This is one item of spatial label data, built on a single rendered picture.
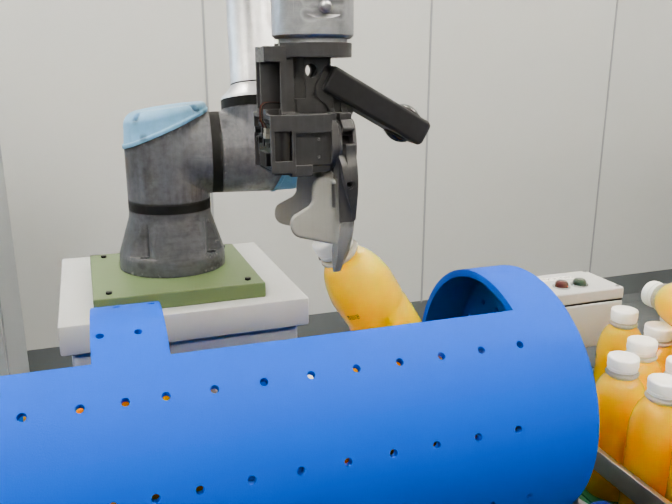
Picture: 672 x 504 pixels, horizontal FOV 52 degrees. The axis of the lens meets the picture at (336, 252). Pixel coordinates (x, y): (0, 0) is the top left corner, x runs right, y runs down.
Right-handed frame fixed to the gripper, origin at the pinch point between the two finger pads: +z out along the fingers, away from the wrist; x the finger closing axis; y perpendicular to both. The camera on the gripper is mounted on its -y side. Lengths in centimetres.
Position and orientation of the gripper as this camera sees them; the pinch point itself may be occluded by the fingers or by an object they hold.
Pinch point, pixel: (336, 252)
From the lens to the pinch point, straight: 69.4
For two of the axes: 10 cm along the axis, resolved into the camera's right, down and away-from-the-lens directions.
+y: -9.5, 0.9, -3.1
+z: 0.1, 9.7, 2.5
